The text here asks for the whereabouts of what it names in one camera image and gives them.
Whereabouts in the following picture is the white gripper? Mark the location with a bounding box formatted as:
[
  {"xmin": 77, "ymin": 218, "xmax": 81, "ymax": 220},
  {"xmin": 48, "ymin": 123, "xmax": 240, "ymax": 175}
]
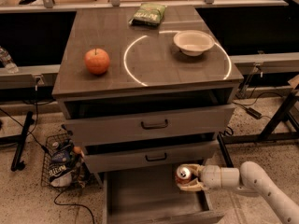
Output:
[{"xmin": 178, "ymin": 163, "xmax": 221, "ymax": 192}]

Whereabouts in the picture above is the red coke can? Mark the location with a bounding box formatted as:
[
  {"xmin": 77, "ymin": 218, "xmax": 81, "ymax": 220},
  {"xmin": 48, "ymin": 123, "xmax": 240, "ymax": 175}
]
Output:
[{"xmin": 175, "ymin": 165, "xmax": 192, "ymax": 185}]

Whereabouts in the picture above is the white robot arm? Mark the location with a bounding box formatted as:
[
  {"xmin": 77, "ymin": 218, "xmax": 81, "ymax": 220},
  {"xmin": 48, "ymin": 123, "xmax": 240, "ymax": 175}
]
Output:
[{"xmin": 175, "ymin": 161, "xmax": 299, "ymax": 224}]

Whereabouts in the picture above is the middle grey drawer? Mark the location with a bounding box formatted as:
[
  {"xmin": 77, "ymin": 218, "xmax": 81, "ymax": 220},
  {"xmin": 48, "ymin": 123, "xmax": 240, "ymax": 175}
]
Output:
[{"xmin": 83, "ymin": 140, "xmax": 218, "ymax": 173}]

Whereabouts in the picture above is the grey drawer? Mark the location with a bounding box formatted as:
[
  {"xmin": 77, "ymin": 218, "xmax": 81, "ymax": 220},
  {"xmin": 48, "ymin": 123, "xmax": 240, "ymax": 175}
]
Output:
[
  {"xmin": 102, "ymin": 164, "xmax": 224, "ymax": 224},
  {"xmin": 83, "ymin": 140, "xmax": 218, "ymax": 173},
  {"xmin": 65, "ymin": 105, "xmax": 235, "ymax": 146}
]

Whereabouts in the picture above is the bottom grey drawer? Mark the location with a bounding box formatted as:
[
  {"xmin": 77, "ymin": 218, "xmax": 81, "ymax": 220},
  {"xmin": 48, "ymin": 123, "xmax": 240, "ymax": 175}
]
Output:
[{"xmin": 102, "ymin": 164, "xmax": 224, "ymax": 224}]

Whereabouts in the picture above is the grey drawer cabinet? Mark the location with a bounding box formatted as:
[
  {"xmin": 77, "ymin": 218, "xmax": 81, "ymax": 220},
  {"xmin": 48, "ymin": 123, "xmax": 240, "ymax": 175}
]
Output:
[{"xmin": 51, "ymin": 5, "xmax": 245, "ymax": 189}]

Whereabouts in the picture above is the top grey drawer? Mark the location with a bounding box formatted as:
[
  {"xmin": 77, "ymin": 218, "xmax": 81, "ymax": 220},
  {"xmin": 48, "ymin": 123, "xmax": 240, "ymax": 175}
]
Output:
[{"xmin": 65, "ymin": 105, "xmax": 235, "ymax": 146}]

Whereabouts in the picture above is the black power adapter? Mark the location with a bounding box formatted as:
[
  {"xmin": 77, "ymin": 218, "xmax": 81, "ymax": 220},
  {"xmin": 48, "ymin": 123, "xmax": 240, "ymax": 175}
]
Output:
[{"xmin": 247, "ymin": 107, "xmax": 262, "ymax": 119}]

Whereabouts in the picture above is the white bowl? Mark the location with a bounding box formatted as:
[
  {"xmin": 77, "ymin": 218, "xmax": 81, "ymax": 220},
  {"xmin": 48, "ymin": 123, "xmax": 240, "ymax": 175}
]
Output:
[{"xmin": 173, "ymin": 30, "xmax": 215, "ymax": 56}]

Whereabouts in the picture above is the blue chip bag in basket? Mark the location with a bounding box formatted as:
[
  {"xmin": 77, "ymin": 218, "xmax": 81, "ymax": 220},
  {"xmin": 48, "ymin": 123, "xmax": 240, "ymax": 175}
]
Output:
[{"xmin": 49, "ymin": 150, "xmax": 72, "ymax": 188}]

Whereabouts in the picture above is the red apple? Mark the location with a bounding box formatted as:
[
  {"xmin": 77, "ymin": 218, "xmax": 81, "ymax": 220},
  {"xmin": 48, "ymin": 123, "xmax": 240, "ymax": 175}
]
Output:
[{"xmin": 84, "ymin": 49, "xmax": 110, "ymax": 75}]

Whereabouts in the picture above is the green chip bag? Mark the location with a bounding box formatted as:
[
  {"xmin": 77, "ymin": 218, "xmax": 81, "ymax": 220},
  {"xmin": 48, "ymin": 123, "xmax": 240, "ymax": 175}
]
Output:
[{"xmin": 129, "ymin": 3, "xmax": 166, "ymax": 27}]

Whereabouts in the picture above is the black left table leg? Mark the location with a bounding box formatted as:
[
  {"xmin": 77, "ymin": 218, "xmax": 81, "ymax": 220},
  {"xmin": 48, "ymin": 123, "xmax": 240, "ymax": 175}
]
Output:
[{"xmin": 11, "ymin": 111, "xmax": 33, "ymax": 172}]

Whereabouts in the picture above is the clear plastic water bottle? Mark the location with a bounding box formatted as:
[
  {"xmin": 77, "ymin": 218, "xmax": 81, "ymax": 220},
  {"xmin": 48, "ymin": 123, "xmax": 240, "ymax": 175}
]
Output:
[{"xmin": 0, "ymin": 47, "xmax": 19, "ymax": 74}]

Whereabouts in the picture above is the black right table frame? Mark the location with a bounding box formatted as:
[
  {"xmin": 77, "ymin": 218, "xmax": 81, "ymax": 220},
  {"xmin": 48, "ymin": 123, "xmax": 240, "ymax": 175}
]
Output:
[{"xmin": 217, "ymin": 90, "xmax": 299, "ymax": 167}]

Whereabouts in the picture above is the black wire basket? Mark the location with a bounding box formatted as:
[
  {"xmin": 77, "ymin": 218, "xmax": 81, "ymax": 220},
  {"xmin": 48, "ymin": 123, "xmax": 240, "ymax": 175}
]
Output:
[{"xmin": 41, "ymin": 133, "xmax": 91, "ymax": 190}]

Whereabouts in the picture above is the black floor cable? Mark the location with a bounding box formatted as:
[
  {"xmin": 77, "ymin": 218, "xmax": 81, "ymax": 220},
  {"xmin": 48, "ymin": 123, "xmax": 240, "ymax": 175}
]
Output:
[{"xmin": 53, "ymin": 187, "xmax": 96, "ymax": 224}]

